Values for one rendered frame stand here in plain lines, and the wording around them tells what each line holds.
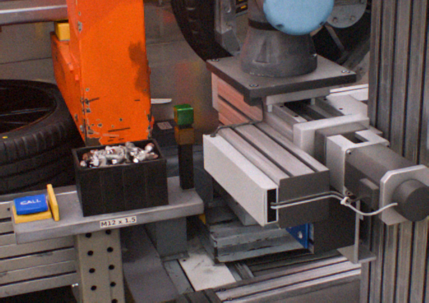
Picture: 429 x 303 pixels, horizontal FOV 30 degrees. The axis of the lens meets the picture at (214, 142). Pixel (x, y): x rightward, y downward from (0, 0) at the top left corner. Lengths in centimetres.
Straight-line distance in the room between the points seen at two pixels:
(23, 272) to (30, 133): 37
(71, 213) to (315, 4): 80
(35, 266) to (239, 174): 97
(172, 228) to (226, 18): 66
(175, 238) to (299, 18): 117
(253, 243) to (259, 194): 107
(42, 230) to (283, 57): 67
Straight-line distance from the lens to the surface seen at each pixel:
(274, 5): 136
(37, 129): 226
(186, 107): 186
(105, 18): 192
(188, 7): 215
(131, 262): 230
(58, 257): 220
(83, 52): 193
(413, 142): 145
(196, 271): 234
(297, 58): 153
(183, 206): 187
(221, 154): 142
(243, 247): 234
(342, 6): 203
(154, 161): 182
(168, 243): 240
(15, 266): 220
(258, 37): 154
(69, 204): 192
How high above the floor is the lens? 126
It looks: 21 degrees down
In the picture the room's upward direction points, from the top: 2 degrees counter-clockwise
